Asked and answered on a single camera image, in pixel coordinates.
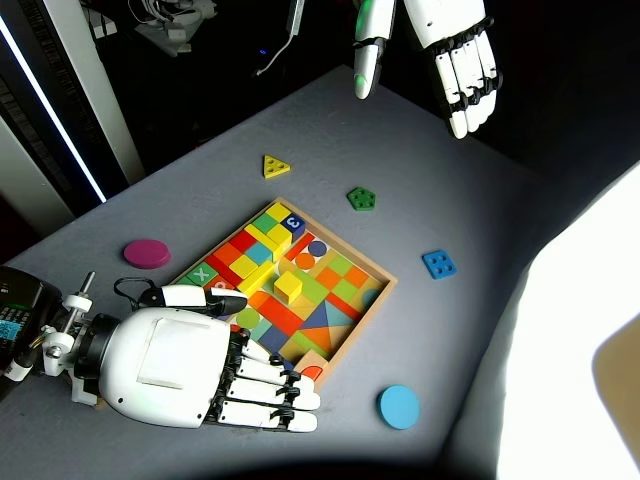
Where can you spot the white frame post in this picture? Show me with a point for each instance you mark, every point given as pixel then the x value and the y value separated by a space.
pixel 100 100

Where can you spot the magenta round disc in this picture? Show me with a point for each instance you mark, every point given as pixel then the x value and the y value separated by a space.
pixel 146 252

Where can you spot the green pentagon peg block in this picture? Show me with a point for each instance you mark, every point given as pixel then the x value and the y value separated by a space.
pixel 361 198

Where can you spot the grey equipment pile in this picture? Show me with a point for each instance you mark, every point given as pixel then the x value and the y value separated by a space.
pixel 170 35

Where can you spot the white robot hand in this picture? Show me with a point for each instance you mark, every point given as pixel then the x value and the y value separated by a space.
pixel 450 20
pixel 165 360

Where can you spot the blue square peg block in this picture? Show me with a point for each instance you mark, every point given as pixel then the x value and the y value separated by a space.
pixel 439 264

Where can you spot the yellow triangle peg block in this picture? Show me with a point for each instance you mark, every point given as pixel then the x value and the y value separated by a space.
pixel 274 166

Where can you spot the white LED light strip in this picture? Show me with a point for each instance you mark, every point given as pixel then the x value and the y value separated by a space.
pixel 50 106

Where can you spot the grey table cloth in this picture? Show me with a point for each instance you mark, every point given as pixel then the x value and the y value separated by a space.
pixel 425 210

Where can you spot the light blue round disc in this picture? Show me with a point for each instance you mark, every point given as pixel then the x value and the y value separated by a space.
pixel 398 406

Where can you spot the wooden puzzle tray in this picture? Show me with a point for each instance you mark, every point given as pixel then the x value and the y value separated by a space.
pixel 340 287

